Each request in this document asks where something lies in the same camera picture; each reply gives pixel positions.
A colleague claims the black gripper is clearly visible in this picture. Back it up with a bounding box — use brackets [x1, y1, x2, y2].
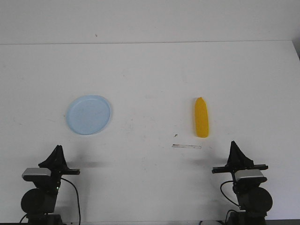
[38, 145, 80, 180]
[212, 141, 268, 174]

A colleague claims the yellow corn cob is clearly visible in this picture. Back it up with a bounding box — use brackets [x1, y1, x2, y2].
[194, 97, 209, 138]

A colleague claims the light blue round plate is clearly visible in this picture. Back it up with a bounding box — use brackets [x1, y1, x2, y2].
[66, 95, 112, 135]

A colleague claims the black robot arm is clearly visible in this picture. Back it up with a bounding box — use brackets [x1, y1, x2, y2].
[21, 145, 80, 225]
[212, 141, 273, 225]

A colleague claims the clear tape strip on table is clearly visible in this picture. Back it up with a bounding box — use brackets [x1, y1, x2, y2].
[172, 144, 202, 149]

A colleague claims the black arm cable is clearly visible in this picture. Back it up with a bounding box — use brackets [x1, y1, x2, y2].
[220, 180, 240, 223]
[19, 178, 82, 225]

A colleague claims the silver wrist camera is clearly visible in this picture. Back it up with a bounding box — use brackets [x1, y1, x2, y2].
[22, 168, 51, 181]
[234, 169, 267, 183]

